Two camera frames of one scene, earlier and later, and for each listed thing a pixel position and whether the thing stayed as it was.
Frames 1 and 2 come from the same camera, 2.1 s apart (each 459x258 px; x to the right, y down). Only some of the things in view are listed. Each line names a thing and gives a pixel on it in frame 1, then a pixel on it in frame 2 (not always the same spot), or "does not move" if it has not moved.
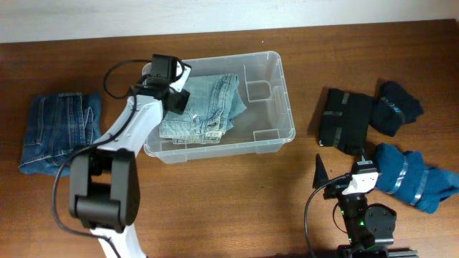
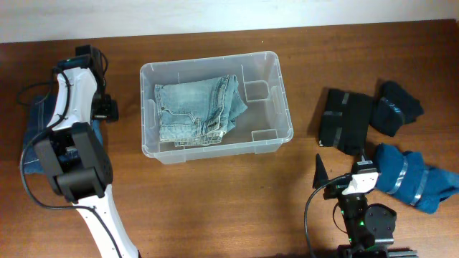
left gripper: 183,95 to 109,108
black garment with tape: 345,121 does not move
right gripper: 319,178 does not move
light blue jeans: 214,101 does not move
